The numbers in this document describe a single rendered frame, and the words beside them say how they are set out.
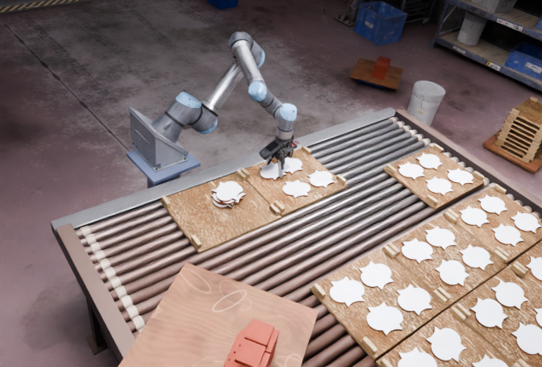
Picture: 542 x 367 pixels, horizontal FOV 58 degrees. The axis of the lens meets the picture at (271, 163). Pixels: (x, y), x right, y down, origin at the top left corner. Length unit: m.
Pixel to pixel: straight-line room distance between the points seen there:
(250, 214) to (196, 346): 0.74
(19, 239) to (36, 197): 0.39
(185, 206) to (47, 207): 1.63
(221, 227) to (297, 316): 0.57
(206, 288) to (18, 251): 1.86
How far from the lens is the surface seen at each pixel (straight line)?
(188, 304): 1.71
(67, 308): 3.06
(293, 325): 1.70
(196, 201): 2.20
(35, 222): 3.55
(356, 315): 1.91
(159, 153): 2.40
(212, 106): 2.49
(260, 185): 2.31
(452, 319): 2.05
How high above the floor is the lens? 2.43
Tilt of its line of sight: 38 degrees down
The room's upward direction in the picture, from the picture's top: 9 degrees clockwise
